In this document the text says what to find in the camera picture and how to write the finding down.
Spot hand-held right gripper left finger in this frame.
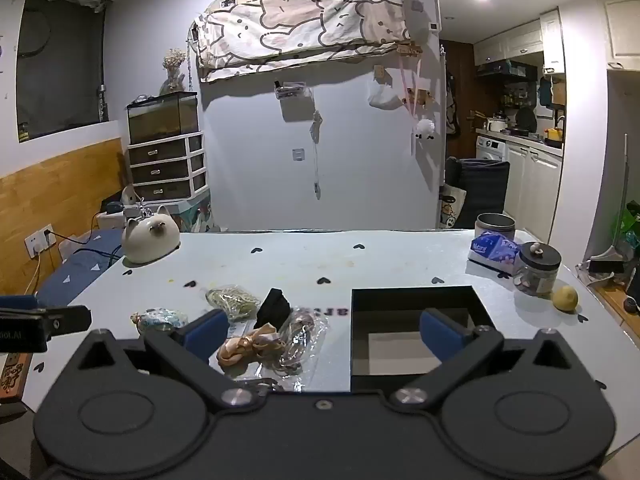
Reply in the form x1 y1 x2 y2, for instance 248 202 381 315
70 308 264 411

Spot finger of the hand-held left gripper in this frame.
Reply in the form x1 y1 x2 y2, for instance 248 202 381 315
0 294 93 337

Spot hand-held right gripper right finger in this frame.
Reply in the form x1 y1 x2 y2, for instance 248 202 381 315
390 308 581 411

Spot peach satin scrunchie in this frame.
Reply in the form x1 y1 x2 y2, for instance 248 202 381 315
216 324 281 367

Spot blue floral fabric sachet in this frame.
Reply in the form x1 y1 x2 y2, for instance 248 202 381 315
131 308 190 335

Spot black box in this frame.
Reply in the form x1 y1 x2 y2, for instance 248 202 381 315
350 286 502 394

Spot black fabric pouch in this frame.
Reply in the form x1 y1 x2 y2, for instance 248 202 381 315
255 287 292 331

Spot clear bag of hair ties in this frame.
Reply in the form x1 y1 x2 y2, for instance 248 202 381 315
272 307 331 378

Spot wooden sign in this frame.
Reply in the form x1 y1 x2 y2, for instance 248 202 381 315
0 352 32 403

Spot blue triangle-print bedding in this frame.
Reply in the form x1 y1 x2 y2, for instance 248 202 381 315
37 228 126 306

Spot blue tissue packet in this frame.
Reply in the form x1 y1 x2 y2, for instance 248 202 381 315
467 230 523 277

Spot white cat-shaped ceramic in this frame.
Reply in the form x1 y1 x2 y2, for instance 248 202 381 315
121 205 181 266

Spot glass jar with black lid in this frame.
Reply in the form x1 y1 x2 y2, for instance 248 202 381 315
512 241 562 298

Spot patterned storage box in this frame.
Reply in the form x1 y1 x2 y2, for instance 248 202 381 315
160 199 216 233

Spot round metal tin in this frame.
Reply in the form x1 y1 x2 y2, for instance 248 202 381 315
475 212 517 243

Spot yellow lemon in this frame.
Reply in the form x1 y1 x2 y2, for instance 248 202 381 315
551 285 580 313

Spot cartoon tote bag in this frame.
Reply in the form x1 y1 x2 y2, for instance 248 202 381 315
439 185 468 229

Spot white drawer unit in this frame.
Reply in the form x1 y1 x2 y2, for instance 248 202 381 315
126 131 208 202

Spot white kitchen base cabinets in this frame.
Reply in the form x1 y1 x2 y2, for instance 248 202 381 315
502 137 563 233

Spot broom with dustpan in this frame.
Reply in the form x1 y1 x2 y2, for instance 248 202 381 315
585 132 632 277

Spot white washing machine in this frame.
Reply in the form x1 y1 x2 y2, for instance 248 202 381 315
475 136 507 163

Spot green bag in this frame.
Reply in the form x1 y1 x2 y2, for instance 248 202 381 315
612 200 640 248

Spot glass fish tank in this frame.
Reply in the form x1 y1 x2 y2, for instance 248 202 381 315
126 91 200 146

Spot hanging apron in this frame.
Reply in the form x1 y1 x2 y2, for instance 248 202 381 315
445 75 461 136

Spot white hanging plastic bag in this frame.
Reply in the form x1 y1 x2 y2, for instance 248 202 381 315
367 80 405 110

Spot pink ribbons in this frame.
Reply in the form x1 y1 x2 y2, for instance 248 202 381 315
399 55 423 121

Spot dark window curtain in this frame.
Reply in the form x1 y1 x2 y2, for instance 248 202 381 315
15 0 108 141

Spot vase of dried flowers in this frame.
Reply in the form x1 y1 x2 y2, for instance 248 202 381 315
160 48 188 96

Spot printed blanket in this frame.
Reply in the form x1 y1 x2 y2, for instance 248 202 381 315
192 0 426 83

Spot tall white cabinet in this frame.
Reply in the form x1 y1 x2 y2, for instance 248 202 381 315
595 0 640 68

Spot black cable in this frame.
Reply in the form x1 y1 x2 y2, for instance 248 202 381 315
50 230 123 266

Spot white wall socket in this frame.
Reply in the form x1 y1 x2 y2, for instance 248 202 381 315
25 223 57 260

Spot hanging cord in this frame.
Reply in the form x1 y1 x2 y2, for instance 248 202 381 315
309 110 325 201

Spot clear wall holder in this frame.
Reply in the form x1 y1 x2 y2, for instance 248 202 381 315
273 80 313 102

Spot white kitchen wall cabinets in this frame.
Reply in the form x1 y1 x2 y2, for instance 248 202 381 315
472 7 566 73

